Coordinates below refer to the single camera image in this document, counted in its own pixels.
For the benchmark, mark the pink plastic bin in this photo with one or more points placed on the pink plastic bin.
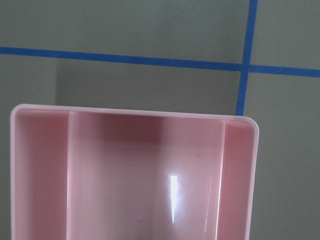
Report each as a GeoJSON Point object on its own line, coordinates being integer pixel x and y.
{"type": "Point", "coordinates": [80, 173]}

